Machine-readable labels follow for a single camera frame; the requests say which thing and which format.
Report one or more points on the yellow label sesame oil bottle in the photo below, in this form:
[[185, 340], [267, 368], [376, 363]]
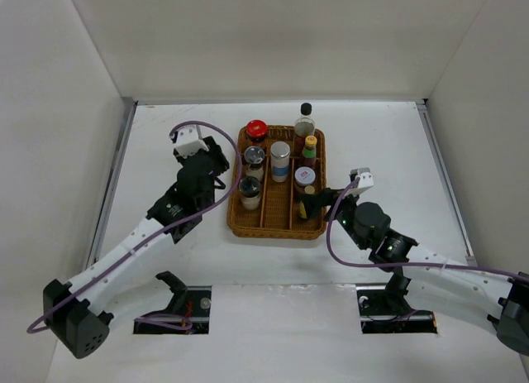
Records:
[[306, 203]]

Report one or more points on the red lid chili sauce jar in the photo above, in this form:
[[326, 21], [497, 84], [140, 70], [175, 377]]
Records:
[[256, 131]]

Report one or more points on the green label chili sauce bottle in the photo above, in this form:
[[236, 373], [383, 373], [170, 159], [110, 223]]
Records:
[[308, 156]]

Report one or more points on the clear salt grinder black top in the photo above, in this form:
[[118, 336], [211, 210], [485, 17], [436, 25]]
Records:
[[254, 157]]

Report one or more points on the brown wicker divided basket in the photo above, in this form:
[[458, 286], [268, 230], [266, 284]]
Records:
[[277, 215]]

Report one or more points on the silver lid white pepper jar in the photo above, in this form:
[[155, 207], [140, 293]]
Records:
[[280, 160]]

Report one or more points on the white lid red label jar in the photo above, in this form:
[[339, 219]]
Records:
[[303, 177]]

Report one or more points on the tall dark soy sauce bottle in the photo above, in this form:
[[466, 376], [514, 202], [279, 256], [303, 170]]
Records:
[[303, 127]]

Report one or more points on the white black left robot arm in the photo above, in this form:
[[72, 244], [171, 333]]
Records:
[[130, 282]]

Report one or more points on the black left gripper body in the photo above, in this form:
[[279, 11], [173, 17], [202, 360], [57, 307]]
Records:
[[208, 201]]

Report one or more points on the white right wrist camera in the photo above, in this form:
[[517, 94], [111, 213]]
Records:
[[362, 180]]

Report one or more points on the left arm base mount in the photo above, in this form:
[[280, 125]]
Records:
[[187, 311]]

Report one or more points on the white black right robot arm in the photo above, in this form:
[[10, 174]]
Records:
[[494, 300]]

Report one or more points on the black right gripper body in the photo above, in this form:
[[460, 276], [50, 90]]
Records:
[[346, 212]]

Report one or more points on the clear glass shaker jar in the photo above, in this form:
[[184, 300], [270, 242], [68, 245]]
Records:
[[250, 191]]

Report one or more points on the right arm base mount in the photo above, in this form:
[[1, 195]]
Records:
[[383, 309]]

